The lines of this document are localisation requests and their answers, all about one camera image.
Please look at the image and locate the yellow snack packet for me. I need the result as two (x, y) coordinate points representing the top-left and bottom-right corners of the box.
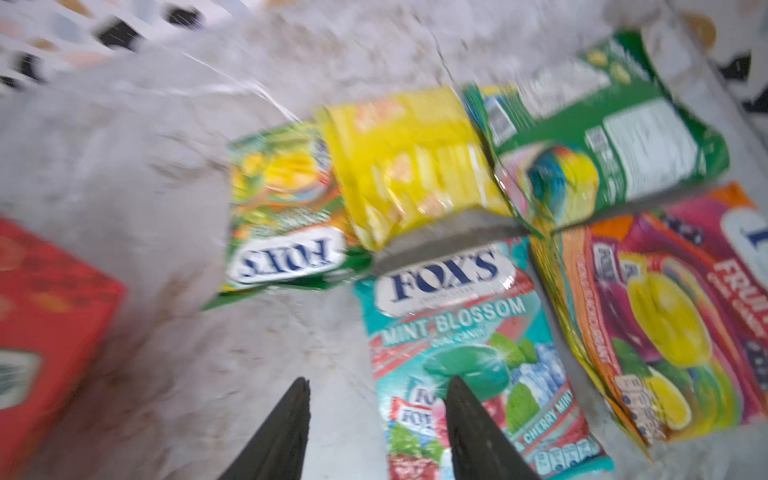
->
(315, 87), (511, 252)

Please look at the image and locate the orange fruits candy packet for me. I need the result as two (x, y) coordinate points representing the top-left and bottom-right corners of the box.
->
(531, 182), (767, 448)

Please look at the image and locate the red paper gift bag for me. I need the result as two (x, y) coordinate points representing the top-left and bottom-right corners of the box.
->
(1, 219), (126, 479)

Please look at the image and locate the teal mint candy packet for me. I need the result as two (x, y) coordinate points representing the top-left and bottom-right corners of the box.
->
(354, 237), (614, 479)

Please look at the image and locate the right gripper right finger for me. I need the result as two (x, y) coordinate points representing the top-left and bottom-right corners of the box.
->
(445, 376), (538, 480)

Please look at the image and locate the green snack packet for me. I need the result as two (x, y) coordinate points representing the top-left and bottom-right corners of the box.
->
(462, 30), (730, 236)

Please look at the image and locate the green mango tea candy packet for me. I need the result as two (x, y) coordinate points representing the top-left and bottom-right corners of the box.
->
(207, 122), (372, 308)

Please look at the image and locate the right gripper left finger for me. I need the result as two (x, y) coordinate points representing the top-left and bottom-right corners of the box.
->
(219, 377), (311, 480)

